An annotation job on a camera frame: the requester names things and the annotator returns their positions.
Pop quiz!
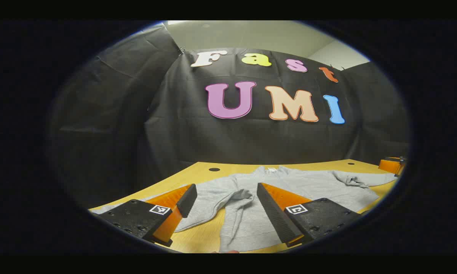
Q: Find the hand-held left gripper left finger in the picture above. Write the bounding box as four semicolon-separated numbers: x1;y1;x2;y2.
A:
93;183;198;247

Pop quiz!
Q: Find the grey sweatshirt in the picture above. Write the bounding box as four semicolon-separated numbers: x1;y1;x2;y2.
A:
93;166;398;253

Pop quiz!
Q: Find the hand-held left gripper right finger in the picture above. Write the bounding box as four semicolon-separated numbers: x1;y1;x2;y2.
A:
256;182;362;247

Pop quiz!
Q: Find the black backdrop cloth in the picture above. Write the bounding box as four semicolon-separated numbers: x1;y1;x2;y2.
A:
48;25;410;210

